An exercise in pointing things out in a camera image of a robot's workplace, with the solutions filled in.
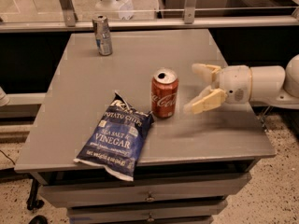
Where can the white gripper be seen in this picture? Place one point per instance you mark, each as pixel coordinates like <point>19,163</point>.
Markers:
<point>234,83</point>

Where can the red coca-cola can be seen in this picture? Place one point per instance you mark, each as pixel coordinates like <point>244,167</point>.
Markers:
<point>164,88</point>

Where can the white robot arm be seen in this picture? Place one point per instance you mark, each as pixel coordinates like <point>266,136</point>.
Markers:
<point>273,85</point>

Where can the blue potato chip bag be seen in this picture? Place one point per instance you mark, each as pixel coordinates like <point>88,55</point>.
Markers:
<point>117,140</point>

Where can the silver blue soda can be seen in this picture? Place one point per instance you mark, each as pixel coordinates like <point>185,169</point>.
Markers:
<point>102,35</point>

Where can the grey drawer cabinet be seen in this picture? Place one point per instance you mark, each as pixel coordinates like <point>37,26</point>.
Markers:
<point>191,164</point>

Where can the upper drawer knob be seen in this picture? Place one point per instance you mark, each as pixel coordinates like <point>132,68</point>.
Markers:
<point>149,198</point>

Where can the drawer knob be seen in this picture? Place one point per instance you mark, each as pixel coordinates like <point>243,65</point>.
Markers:
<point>149,198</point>
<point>150,218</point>

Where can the lower drawer knob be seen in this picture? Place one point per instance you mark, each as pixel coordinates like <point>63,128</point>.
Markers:
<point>150,218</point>

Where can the black caster wheel leg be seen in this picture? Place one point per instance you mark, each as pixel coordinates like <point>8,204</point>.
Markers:
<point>33,202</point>

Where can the horizontal metal rail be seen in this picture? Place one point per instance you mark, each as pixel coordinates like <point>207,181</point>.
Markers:
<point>159,24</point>

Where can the right metal bracket post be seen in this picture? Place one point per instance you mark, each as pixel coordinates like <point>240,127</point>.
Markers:
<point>189,11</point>

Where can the metal bracket post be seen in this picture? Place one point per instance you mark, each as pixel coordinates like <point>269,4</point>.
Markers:
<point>70,16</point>
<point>189,11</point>

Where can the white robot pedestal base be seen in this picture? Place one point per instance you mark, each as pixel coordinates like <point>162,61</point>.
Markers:
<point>116,9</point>

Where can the left metal bracket post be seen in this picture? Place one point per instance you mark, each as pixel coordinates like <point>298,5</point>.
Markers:
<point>70,16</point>

